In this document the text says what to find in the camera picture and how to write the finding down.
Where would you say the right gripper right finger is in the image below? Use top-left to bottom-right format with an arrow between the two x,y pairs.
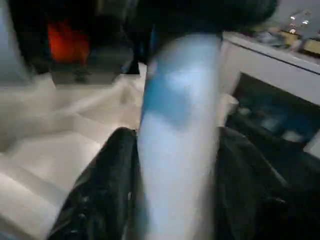
215,126 -> 297,240

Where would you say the white plastic table leg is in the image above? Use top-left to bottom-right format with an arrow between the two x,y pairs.
136,32 -> 224,240

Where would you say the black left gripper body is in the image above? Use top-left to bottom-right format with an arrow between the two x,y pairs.
10,0 -> 143,85

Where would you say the white plastic table top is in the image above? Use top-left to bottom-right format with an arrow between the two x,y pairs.
0,62 -> 241,240

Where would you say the white glass-door cabinet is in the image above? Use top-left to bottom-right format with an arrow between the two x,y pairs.
220,27 -> 320,161

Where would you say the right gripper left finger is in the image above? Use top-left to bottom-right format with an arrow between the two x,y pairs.
47,127 -> 139,240

